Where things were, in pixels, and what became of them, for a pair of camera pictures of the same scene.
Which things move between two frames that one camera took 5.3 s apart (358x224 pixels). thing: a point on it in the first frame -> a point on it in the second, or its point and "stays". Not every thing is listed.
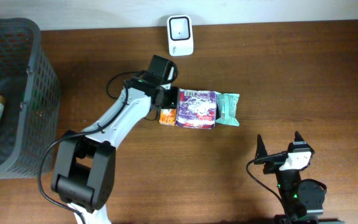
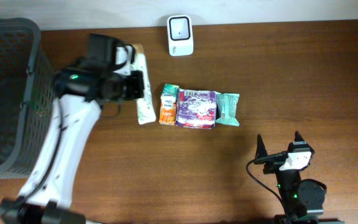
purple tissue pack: x=196 y=109 stays
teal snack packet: x=227 y=109 stays
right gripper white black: x=261 y=152 stays
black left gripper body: x=168 y=94 -> x=119 y=83
